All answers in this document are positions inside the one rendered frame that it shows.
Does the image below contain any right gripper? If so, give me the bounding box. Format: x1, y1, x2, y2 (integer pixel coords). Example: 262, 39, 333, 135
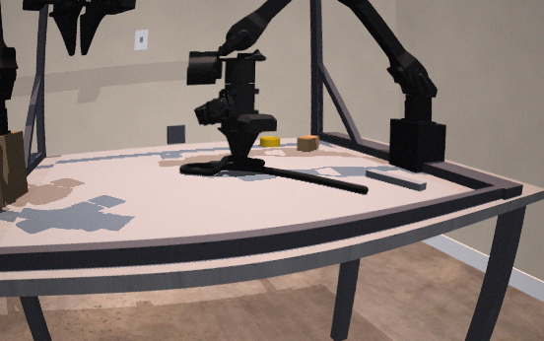
23, 0, 136, 56

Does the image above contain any grey rectangular bar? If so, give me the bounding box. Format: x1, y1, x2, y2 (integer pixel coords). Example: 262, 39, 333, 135
366, 169, 427, 191

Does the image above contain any small orange block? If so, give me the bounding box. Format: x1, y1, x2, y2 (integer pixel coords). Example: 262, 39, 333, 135
297, 135, 319, 152

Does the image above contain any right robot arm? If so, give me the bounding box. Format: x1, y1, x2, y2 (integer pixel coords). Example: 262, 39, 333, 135
0, 3, 19, 136

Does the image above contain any black rope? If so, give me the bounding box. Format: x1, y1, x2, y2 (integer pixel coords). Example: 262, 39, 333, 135
179, 155, 369, 194

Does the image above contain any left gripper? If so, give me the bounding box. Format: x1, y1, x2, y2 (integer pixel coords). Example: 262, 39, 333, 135
211, 84, 277, 157

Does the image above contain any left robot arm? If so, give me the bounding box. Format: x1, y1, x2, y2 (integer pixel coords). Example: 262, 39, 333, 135
186, 0, 438, 125

